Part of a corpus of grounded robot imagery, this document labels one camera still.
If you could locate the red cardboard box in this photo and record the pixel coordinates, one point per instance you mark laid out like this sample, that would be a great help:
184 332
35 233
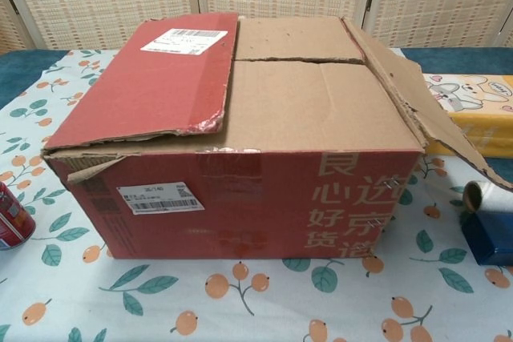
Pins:
280 125

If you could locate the orange cartoon tissue pack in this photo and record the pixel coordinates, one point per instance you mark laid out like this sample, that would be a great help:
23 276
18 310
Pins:
481 117

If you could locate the blue rectangular box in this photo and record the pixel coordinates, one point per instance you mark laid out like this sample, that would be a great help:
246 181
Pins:
493 238

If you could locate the red drink can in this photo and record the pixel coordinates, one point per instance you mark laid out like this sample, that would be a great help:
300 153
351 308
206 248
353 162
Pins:
14 218

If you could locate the floral tablecloth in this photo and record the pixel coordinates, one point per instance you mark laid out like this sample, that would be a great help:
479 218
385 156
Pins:
160 298

